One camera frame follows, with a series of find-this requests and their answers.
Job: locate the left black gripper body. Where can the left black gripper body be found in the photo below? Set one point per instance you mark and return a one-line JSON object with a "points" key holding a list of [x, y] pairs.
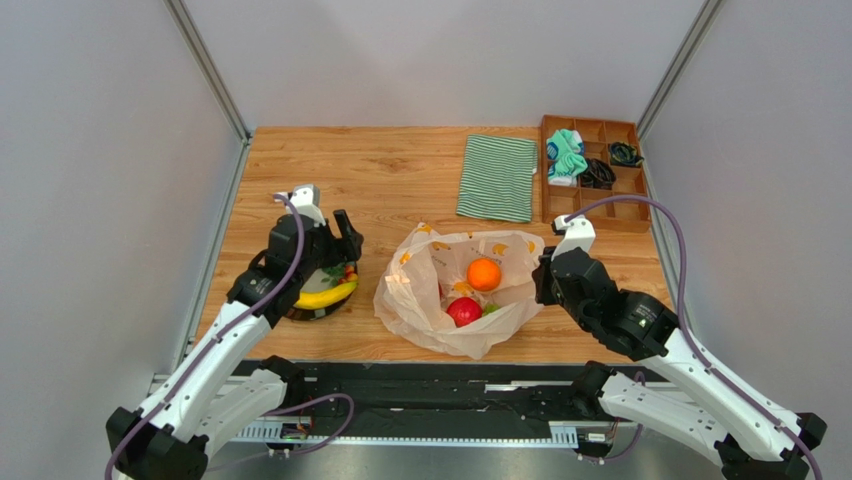
{"points": [[326, 252]]}

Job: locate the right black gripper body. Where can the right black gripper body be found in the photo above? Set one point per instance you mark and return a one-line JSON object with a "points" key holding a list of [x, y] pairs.
{"points": [[546, 282]]}

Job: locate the green starfruit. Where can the green starfruit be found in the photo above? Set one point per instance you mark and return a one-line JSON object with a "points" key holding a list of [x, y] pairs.
{"points": [[490, 308]]}

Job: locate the orange fruit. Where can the orange fruit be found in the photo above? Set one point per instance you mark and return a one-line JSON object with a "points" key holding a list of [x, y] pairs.
{"points": [[484, 275]]}

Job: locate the banana print plastic bag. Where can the banana print plastic bag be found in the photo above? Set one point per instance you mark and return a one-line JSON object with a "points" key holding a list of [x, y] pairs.
{"points": [[428, 272]]}

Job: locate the red apple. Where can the red apple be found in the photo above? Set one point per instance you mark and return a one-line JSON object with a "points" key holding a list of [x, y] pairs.
{"points": [[464, 311]]}

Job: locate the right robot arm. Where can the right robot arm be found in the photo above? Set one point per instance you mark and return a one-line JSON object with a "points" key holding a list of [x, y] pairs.
{"points": [[745, 434]]}

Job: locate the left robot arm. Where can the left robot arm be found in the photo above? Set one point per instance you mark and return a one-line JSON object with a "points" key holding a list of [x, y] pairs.
{"points": [[220, 346]]}

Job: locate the black fruit bowl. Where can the black fruit bowl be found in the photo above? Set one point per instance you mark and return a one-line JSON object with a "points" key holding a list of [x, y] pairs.
{"points": [[314, 284]]}

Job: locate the yellow banana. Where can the yellow banana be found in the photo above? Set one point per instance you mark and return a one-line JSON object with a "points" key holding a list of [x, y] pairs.
{"points": [[325, 298]]}

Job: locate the green striped cloth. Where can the green striped cloth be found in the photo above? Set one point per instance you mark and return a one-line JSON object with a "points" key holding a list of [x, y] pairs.
{"points": [[497, 178]]}

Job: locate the teal white socks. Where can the teal white socks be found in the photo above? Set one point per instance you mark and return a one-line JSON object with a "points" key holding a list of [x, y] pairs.
{"points": [[565, 151]]}

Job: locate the wooden compartment tray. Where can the wooden compartment tray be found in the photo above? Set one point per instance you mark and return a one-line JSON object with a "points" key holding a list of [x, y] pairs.
{"points": [[598, 135]]}

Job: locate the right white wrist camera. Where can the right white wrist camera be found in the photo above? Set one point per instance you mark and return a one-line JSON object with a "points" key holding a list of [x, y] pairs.
{"points": [[575, 232]]}

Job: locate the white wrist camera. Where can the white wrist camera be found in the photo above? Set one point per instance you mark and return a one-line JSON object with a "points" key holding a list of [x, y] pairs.
{"points": [[575, 232], [303, 200]]}

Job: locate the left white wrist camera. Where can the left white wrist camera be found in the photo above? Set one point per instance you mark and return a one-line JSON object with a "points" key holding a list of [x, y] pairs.
{"points": [[303, 200]]}

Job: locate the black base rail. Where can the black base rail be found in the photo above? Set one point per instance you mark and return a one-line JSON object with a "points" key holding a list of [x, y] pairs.
{"points": [[437, 404]]}

